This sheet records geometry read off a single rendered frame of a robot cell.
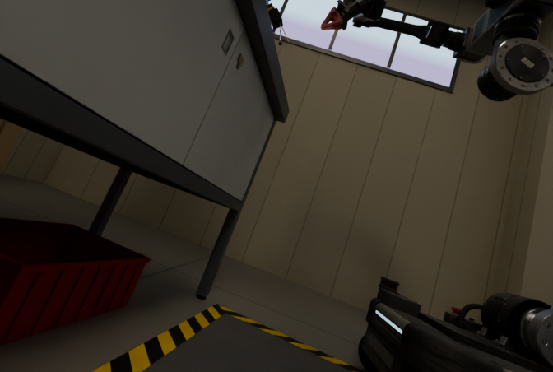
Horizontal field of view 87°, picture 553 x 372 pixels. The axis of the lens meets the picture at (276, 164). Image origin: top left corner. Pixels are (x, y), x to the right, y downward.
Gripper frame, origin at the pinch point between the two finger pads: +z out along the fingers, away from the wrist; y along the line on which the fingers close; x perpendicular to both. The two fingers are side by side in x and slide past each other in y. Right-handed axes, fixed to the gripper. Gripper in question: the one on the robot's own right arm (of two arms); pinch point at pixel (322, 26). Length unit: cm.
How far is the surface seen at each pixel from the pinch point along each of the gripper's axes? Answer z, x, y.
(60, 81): 61, 32, 70
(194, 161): 60, 33, 31
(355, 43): -92, -72, -172
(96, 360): 91, 62, 43
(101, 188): 191, -66, -147
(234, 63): 39, 16, 32
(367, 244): 10, 98, -170
